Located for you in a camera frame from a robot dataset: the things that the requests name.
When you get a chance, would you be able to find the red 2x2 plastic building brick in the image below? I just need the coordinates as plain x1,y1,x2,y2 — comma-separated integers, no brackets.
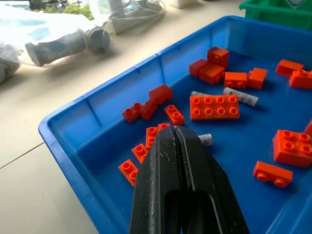
273,129,312,168

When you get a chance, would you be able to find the grey cylindrical device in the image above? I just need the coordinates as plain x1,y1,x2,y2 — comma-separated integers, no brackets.
25,26,112,67

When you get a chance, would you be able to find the red stepped plastic building brick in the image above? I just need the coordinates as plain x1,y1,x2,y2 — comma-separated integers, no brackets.
140,84,173,121

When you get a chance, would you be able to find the blue plastic tray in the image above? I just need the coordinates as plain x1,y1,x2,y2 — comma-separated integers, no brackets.
38,16,312,234

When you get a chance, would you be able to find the clear plastic bag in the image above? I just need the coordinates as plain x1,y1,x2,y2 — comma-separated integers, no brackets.
0,4,81,85

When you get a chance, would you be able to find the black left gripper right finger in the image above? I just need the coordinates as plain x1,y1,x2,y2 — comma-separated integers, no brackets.
174,125,250,234

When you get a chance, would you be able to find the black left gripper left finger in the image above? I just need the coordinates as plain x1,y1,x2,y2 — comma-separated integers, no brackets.
129,125,187,234

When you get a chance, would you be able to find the green plastic bin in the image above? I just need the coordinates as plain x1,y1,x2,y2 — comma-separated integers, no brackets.
239,0,312,31

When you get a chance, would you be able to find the red 2x4 plastic building brick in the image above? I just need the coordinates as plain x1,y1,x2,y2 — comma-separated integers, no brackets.
190,95,241,121

